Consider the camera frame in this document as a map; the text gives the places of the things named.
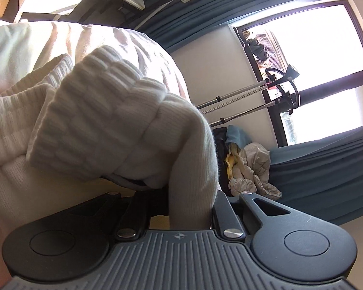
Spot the cream white zip jacket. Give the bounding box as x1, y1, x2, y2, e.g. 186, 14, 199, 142
0, 46, 218, 230

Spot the beige quilted down jacket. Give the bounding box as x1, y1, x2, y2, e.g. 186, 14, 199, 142
228, 142, 282, 200

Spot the right teal curtain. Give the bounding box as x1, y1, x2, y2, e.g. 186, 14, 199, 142
269, 126, 363, 225

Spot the teal curtain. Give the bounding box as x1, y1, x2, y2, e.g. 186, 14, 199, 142
120, 0, 363, 52
269, 126, 363, 225

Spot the yellow garment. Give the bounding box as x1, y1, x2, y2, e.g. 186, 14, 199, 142
225, 143, 239, 180

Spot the teal cloth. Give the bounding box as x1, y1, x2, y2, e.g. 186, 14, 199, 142
226, 125, 252, 149

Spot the black suitcase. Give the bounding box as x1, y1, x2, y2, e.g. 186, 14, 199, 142
212, 127, 231, 196

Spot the garment steamer stand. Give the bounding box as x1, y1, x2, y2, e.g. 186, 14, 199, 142
195, 64, 301, 129

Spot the dark framed window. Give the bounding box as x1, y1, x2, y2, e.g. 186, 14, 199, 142
233, 0, 363, 146

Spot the pastel pink bed sheet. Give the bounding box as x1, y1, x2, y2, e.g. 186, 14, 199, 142
0, 20, 189, 99

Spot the left teal curtain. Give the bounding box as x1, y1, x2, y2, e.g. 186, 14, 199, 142
120, 0, 363, 52

